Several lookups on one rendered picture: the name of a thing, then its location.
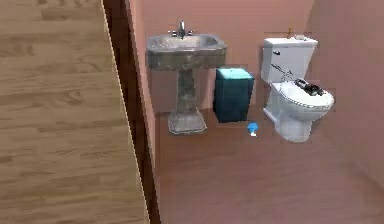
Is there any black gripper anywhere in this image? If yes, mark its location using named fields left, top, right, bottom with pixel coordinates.
left=270, top=62, right=311, bottom=91

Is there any white toilet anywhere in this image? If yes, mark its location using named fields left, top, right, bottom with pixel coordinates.
left=260, top=36, right=336, bottom=144

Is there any teal waste bin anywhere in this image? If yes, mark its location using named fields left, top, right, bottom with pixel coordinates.
left=213, top=67, right=256, bottom=124

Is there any small blue spray bottle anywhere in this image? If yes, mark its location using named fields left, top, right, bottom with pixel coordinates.
left=246, top=122, right=260, bottom=138

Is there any silver sink faucet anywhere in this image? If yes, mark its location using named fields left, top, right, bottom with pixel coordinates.
left=168, top=19, right=196, bottom=40

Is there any brown wooden room door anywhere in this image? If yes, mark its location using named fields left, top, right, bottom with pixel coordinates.
left=0, top=0, right=162, bottom=224

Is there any grey stone pedestal sink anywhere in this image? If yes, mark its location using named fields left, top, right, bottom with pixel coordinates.
left=145, top=33, right=228, bottom=136

